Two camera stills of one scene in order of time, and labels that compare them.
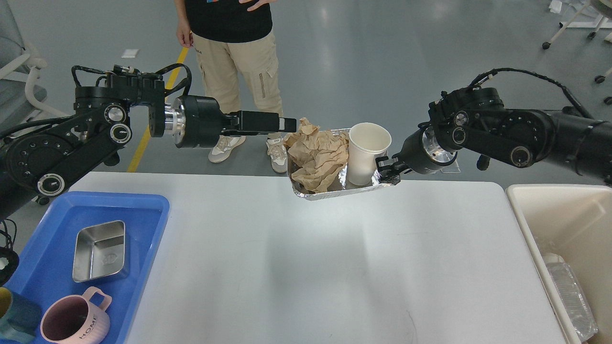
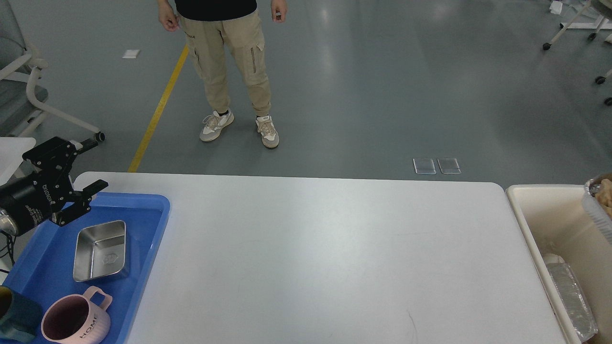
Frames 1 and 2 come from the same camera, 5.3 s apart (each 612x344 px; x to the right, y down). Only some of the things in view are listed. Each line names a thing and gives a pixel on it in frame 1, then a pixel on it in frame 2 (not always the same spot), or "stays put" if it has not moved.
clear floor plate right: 453,168 stays put
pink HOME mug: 74,319 stays put
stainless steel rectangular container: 102,252 stays put
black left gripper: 197,122 to 29,200
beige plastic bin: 575,221 stays put
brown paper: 320,155 to 604,196
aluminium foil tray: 342,184 to 599,213
